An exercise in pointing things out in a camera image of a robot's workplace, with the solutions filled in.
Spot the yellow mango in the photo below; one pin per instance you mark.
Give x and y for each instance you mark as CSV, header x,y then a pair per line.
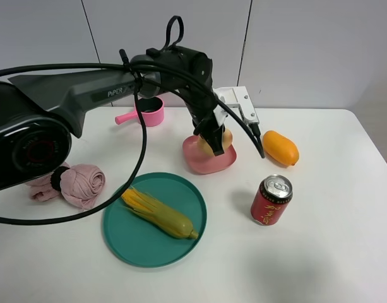
x,y
280,148

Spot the pink measuring cup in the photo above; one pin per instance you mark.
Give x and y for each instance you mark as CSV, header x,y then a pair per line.
x,y
152,111

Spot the red soda can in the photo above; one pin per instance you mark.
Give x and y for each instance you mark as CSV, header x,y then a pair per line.
x,y
273,196

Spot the teal round plate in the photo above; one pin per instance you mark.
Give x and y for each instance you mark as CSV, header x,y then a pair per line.
x,y
140,243

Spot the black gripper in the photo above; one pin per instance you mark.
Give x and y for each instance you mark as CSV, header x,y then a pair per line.
x,y
210,124

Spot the yellow corn cob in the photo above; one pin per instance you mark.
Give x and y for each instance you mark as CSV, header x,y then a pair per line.
x,y
169,220

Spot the pink square plate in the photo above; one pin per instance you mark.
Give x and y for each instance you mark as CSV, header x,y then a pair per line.
x,y
202,163

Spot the pink rolled towel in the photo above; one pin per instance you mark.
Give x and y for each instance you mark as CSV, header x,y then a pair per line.
x,y
79,185

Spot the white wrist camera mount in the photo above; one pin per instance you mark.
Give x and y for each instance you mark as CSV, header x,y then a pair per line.
x,y
238,97

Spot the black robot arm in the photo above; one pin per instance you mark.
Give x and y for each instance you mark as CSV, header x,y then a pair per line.
x,y
43,106

